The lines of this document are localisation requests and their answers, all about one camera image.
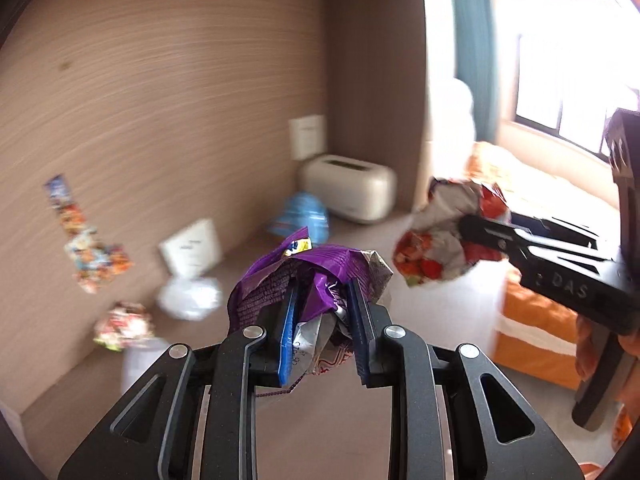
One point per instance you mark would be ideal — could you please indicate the dark framed window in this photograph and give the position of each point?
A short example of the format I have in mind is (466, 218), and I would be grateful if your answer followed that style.
(570, 90)

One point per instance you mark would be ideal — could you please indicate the clear crumpled plastic wrapper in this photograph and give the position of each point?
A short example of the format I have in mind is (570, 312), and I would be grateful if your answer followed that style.
(190, 297)

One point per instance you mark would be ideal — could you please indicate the teal curtain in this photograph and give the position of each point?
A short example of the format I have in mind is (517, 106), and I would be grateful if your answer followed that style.
(472, 35)

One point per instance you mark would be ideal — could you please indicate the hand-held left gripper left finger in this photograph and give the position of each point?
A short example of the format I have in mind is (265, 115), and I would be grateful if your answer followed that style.
(286, 330)

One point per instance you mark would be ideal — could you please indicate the purple snack wrapper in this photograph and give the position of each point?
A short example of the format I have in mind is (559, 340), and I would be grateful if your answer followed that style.
(325, 262)

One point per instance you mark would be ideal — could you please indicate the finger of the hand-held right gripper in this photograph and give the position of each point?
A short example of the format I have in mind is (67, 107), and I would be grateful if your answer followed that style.
(490, 234)
(555, 230)

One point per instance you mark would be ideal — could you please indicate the blue snack wrapper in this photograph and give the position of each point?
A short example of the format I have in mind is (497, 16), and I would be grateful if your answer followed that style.
(300, 217)

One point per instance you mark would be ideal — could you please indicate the colourful wall stickers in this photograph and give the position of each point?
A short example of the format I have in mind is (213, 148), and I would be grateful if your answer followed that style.
(87, 250)

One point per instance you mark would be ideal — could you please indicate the red and white snack wrapper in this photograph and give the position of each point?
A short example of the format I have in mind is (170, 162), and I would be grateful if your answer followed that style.
(435, 255)

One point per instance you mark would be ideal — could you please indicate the cream toaster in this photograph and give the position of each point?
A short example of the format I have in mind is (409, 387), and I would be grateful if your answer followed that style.
(350, 187)

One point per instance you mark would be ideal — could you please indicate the person's right hand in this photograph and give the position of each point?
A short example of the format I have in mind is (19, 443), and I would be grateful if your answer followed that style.
(584, 345)

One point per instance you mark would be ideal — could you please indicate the white padded headboard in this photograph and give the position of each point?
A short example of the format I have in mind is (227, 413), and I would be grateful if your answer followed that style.
(452, 120)

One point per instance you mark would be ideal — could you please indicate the orange patterned blanket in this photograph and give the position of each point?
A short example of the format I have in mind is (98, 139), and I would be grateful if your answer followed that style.
(535, 320)

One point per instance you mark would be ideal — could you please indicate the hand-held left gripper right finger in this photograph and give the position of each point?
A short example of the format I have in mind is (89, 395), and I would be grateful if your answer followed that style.
(359, 330)

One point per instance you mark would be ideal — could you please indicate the white wall socket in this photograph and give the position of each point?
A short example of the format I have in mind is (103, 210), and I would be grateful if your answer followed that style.
(192, 250)
(307, 136)

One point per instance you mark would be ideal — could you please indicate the floral crumpled wrapper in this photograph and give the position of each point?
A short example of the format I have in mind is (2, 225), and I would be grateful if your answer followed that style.
(122, 327)

